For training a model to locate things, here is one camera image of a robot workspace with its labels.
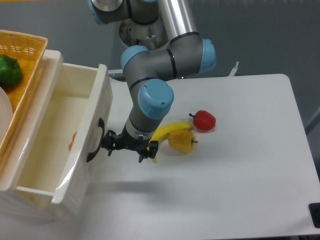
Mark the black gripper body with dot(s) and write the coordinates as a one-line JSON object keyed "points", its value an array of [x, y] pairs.
{"points": [[127, 142]]}

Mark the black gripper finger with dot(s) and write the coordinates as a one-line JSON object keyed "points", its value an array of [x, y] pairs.
{"points": [[150, 151], [111, 142]]}

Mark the white top drawer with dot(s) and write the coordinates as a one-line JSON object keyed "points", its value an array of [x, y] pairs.
{"points": [[54, 180]]}

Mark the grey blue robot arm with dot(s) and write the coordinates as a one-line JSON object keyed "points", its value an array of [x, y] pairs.
{"points": [[147, 72]]}

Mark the white drawer cabinet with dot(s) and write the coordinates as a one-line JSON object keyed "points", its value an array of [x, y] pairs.
{"points": [[15, 156]]}

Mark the yellow plastic banana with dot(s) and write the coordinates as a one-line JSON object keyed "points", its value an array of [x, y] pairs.
{"points": [[162, 132]]}

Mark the yellow toy bell pepper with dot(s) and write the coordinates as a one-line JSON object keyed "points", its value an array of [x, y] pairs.
{"points": [[182, 140]]}

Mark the orange toy bell pepper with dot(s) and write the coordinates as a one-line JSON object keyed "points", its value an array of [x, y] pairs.
{"points": [[72, 141]]}

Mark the red toy bell pepper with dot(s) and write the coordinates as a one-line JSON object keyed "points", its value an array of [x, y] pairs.
{"points": [[203, 120]]}

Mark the white plate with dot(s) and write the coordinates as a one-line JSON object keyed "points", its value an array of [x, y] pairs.
{"points": [[6, 114]]}

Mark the green toy bell pepper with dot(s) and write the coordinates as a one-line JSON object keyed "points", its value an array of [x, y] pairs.
{"points": [[10, 72]]}

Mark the yellow woven basket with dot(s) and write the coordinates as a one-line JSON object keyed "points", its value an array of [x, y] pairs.
{"points": [[28, 49]]}

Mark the black object at table edge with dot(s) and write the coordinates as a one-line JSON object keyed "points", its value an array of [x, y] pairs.
{"points": [[314, 209]]}

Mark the black top drawer handle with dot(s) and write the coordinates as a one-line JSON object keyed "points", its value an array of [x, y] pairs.
{"points": [[91, 155]]}

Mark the white table clamp bracket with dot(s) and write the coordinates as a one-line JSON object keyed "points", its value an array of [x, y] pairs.
{"points": [[234, 70]]}

